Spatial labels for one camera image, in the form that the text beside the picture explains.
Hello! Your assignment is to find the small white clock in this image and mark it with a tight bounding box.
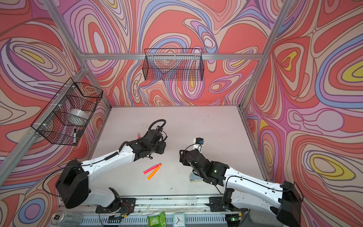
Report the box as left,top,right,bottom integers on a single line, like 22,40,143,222
173,213,186,227

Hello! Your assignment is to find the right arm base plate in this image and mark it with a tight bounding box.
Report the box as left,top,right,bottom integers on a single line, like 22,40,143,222
206,196,240,212

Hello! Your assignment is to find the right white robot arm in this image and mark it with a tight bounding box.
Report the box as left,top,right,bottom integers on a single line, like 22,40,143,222
179,149,303,227

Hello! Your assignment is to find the black wire basket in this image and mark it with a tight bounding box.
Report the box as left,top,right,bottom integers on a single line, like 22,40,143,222
31,79,103,146
142,48,204,81

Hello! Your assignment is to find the green snack packet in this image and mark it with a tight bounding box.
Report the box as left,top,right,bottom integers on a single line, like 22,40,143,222
147,212,167,227

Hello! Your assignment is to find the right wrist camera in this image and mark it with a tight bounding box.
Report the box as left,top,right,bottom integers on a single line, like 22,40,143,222
195,137,204,145

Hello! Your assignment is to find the black marker in basket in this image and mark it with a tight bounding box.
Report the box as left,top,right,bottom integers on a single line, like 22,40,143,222
73,128,77,145

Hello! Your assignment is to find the orange highlighter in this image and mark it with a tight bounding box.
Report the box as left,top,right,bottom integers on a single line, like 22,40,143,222
147,164,162,180

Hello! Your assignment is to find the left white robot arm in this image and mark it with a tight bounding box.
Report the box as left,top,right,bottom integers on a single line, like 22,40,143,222
55,129,166,212

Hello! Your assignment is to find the aluminium frame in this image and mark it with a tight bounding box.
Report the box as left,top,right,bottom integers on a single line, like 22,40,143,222
0,0,296,199

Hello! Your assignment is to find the silver drink can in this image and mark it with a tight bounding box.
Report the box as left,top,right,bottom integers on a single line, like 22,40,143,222
51,211,83,227

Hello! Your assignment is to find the back black wire basket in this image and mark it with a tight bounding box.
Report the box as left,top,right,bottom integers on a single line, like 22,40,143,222
142,48,204,81

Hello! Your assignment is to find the grey pencil case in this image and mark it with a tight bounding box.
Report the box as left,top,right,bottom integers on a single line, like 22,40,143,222
189,173,203,183

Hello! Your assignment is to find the left black wire basket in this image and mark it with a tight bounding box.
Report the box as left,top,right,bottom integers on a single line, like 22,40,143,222
31,79,103,146

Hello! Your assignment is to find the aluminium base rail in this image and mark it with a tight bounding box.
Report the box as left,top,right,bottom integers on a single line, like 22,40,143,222
56,194,256,227

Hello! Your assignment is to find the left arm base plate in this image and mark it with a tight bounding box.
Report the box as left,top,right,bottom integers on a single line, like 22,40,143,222
95,198,136,215

